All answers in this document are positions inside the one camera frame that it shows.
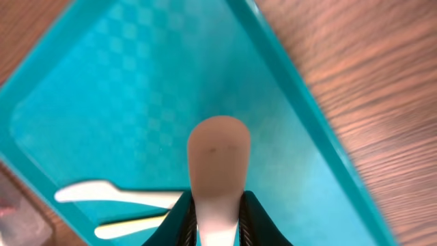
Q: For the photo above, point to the clear plastic bin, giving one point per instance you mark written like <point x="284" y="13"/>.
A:
<point x="21" y="223"/>

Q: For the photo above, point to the grey plastic knife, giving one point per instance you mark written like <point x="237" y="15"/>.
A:
<point x="102" y="190"/>

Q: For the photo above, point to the teal plastic tray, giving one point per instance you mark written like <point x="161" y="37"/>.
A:
<point x="114" y="89"/>

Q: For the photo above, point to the yellow plastic spoon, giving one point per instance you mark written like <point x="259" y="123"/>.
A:
<point x="119" y="229"/>

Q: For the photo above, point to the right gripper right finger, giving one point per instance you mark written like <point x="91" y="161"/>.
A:
<point x="255" y="226"/>

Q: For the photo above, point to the white plastic fork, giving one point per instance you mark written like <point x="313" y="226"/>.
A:
<point x="218" y="152"/>

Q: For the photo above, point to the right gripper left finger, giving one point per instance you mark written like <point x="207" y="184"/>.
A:
<point x="179" y="228"/>

